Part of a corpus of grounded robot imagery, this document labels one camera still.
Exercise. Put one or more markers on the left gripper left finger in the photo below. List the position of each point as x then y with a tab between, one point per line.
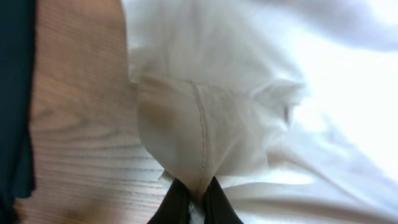
174	207

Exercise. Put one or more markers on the beige shorts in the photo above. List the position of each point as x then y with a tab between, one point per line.
290	105

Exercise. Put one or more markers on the black t-shirt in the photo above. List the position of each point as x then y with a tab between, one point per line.
17	67

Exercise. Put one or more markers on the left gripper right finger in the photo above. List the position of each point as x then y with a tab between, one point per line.
218	210

